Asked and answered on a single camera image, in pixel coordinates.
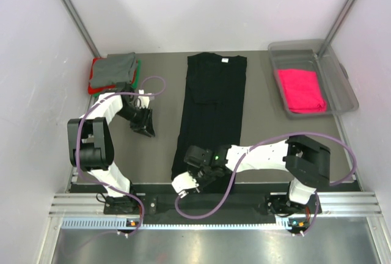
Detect black t shirt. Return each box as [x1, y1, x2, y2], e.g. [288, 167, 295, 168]
[171, 53, 247, 178]

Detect aluminium frame post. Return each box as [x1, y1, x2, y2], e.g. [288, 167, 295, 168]
[61, 0, 101, 57]
[317, 0, 357, 59]

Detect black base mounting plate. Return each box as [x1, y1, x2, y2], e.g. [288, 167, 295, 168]
[103, 183, 323, 225]

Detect folded grey t shirt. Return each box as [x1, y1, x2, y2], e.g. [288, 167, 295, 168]
[89, 53, 137, 89]

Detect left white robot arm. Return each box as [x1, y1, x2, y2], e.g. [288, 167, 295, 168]
[67, 85, 155, 214]

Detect folded green t shirt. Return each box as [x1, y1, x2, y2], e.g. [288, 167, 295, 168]
[93, 59, 143, 98]

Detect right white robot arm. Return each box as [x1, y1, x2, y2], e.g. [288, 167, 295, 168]
[172, 135, 331, 213]

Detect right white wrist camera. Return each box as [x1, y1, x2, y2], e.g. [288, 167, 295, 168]
[171, 172, 199, 199]

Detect clear plastic bin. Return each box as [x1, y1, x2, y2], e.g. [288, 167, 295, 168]
[268, 39, 359, 118]

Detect aluminium rail frame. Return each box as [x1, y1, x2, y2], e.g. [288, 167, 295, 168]
[37, 192, 390, 263]

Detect folded red t shirt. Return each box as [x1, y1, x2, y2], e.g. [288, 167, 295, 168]
[87, 57, 138, 95]

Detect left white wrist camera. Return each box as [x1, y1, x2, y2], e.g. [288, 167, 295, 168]
[134, 89, 155, 109]

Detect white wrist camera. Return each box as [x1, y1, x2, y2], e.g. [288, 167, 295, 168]
[171, 172, 199, 199]
[134, 89, 155, 109]

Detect left aluminium frame post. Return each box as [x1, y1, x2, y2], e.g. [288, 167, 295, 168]
[61, 0, 101, 57]

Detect right aluminium frame post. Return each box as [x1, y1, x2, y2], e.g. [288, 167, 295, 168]
[317, 0, 357, 59]

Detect slotted cable duct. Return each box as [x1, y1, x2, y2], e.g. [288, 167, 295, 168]
[61, 217, 304, 230]

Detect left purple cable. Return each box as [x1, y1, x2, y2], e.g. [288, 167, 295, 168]
[75, 76, 168, 235]

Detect pink t shirt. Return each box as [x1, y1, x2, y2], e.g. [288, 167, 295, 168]
[277, 68, 327, 114]

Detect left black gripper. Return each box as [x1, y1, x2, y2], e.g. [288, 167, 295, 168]
[116, 104, 155, 138]

